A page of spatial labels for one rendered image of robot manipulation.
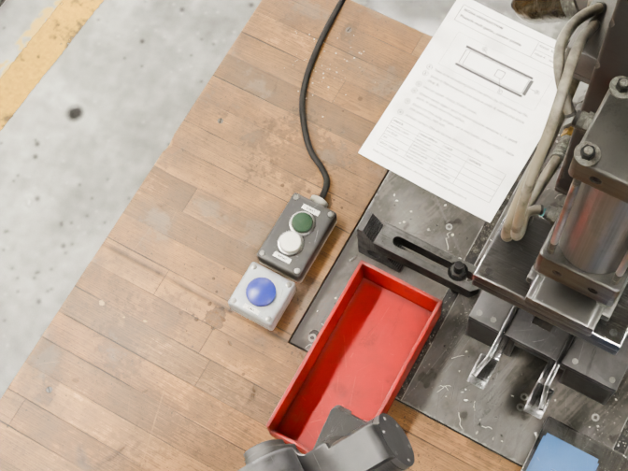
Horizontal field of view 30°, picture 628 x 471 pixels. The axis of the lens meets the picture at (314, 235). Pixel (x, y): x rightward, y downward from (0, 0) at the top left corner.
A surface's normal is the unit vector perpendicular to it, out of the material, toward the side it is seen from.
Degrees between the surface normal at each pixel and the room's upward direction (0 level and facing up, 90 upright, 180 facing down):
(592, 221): 90
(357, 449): 26
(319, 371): 0
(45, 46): 0
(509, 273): 0
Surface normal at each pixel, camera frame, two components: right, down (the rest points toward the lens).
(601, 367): -0.06, -0.35
